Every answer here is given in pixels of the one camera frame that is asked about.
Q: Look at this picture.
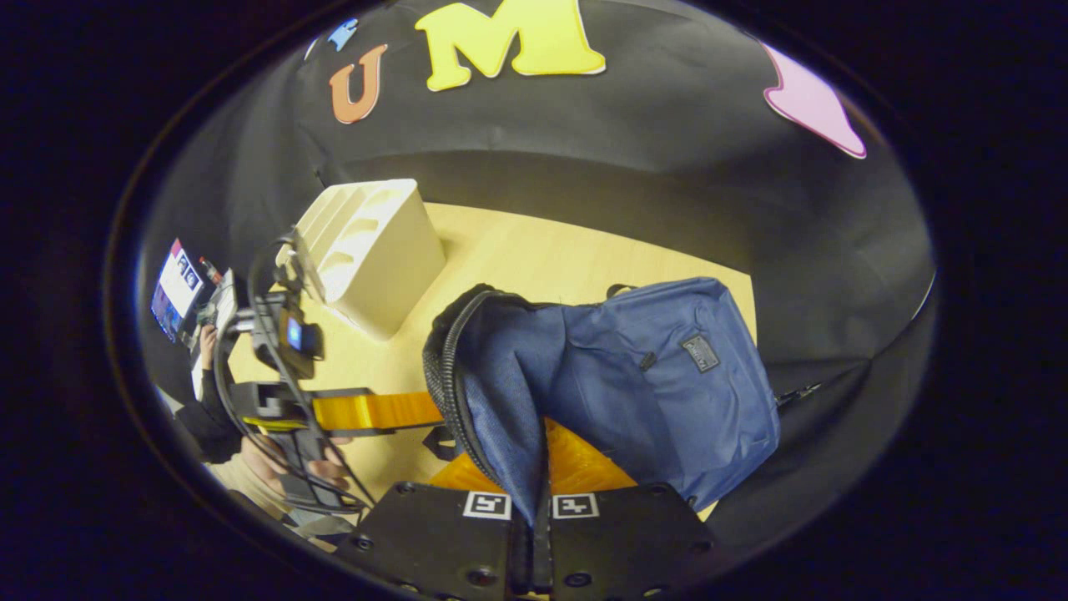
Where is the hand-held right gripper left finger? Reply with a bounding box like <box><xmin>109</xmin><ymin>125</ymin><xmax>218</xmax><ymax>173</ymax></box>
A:
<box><xmin>355</xmin><ymin>451</ymin><xmax>535</xmax><ymax>601</ymax></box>

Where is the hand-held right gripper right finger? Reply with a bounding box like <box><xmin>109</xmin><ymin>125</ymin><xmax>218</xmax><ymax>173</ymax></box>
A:
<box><xmin>532</xmin><ymin>417</ymin><xmax>720</xmax><ymax>598</ymax></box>

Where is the white bookshelf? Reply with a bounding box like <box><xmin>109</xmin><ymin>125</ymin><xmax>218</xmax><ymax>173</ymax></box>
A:
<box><xmin>275</xmin><ymin>178</ymin><xmax>447</xmax><ymax>341</ymax></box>

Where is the blue schoolbag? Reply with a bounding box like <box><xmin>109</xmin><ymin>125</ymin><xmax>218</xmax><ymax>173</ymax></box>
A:
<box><xmin>421</xmin><ymin>277</ymin><xmax>783</xmax><ymax>527</ymax></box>

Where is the black backdrop cloth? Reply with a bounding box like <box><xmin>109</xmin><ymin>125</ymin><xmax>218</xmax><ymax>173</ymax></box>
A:
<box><xmin>138</xmin><ymin>0</ymin><xmax>940</xmax><ymax>552</ymax></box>

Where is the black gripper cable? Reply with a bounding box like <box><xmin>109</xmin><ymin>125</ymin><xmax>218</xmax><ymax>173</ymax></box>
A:
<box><xmin>213</xmin><ymin>234</ymin><xmax>378</xmax><ymax>514</ymax></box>

